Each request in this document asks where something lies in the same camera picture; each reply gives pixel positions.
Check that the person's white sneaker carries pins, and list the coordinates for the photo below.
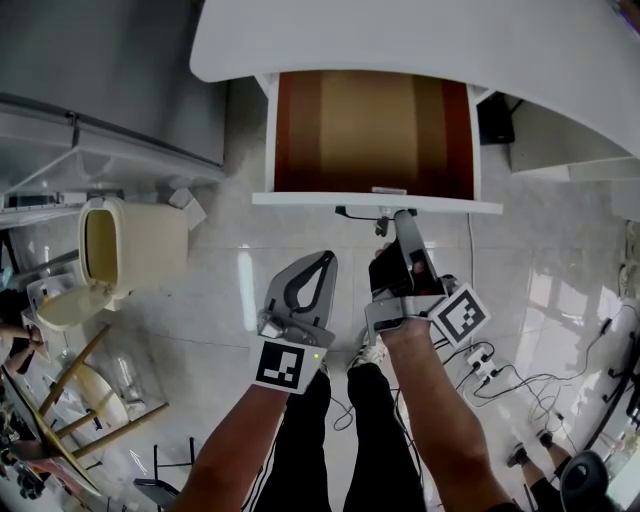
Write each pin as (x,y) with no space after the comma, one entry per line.
(367,354)
(323,371)

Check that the white desk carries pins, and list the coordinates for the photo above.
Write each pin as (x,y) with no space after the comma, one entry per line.
(400,35)

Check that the silver refrigerator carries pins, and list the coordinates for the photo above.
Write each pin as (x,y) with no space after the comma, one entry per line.
(100,60)

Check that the person's right white sneaker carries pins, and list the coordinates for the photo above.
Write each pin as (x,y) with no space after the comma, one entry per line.
(367,354)

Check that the wooden drawer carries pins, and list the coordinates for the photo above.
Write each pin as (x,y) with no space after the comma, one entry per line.
(370,140)

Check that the black office chair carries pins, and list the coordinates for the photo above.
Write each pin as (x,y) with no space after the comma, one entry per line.
(585,480)

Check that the person's black trousers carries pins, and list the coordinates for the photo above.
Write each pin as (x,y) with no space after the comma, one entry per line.
(375,450)

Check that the black box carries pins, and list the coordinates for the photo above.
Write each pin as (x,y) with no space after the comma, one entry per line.
(495,125)

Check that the white power strip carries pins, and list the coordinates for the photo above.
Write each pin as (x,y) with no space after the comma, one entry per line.
(477,357)

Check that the cream stool with wooden legs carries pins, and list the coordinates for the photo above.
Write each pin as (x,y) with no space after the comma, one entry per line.
(75,370)

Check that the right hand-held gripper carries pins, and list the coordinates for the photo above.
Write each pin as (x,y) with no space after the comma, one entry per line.
(460,315)

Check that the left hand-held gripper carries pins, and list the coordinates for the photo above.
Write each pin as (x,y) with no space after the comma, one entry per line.
(280,365)

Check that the person's left white sneaker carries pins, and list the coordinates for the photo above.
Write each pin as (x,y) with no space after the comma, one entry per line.
(323,371)

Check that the person's right hand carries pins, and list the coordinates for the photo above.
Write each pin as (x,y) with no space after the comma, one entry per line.
(382,250)

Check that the cream trash bin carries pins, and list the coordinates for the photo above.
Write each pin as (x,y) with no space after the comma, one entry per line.
(150,240)

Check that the small cardboard box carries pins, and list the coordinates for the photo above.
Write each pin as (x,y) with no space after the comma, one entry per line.
(187,205)

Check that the person's right forearm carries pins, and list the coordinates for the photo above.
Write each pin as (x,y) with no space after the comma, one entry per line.
(440,410)

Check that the person's left forearm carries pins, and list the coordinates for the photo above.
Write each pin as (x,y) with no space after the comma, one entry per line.
(230,450)

